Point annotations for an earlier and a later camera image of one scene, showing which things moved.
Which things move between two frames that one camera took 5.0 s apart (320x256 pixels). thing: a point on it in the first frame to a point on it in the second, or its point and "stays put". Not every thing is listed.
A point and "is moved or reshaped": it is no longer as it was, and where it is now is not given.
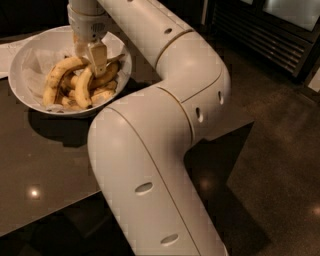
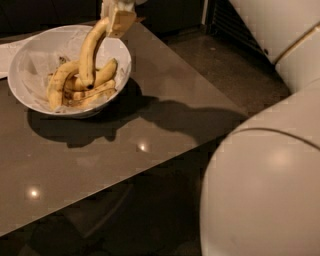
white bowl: [34, 55] stays put
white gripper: [87, 28] to [120, 19]
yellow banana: [81, 88] is moved or reshaped
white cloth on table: [7, 54] stays put
